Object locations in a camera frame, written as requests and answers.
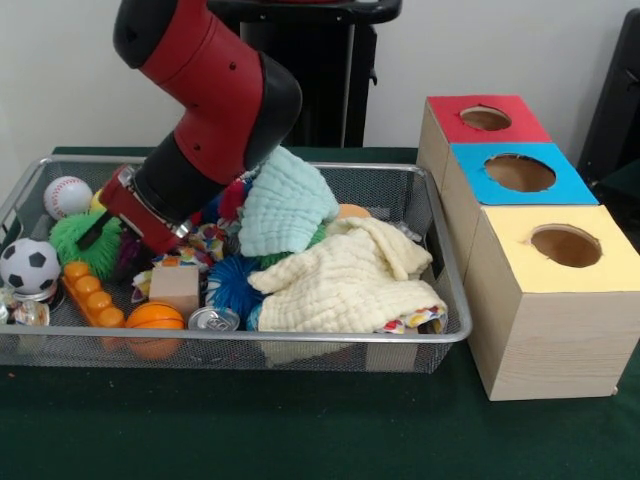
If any cream yellow waffle cloth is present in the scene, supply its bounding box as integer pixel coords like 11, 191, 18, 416
247, 216, 449, 333

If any green cloth side table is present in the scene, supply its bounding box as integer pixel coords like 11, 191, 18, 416
594, 162, 640, 216

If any dark green table cloth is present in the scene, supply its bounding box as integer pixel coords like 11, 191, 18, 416
0, 145, 640, 480

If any orange toy basketball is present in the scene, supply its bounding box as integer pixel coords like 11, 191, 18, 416
124, 302, 186, 331

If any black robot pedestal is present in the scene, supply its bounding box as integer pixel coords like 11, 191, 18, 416
207, 0, 404, 148

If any green spiky toy with eyes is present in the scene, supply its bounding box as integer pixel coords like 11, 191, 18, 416
48, 209, 125, 280

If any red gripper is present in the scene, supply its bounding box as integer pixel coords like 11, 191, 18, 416
75, 164, 189, 281

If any white baseball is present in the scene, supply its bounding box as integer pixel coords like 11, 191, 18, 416
43, 176, 94, 221

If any small wooden cube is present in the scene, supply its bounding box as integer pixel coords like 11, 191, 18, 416
149, 263, 201, 319

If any white and black soccer ball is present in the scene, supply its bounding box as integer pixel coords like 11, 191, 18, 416
0, 238, 62, 294

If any wooden box with three holes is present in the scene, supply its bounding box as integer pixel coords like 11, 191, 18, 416
417, 94, 640, 401

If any mint green waffle cloth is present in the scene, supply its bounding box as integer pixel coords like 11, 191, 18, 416
238, 147, 340, 255

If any orange studded toy block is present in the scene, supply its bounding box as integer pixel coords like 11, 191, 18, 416
62, 261, 126, 329

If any silver wire mesh bin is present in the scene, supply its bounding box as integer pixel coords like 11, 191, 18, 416
0, 154, 474, 372

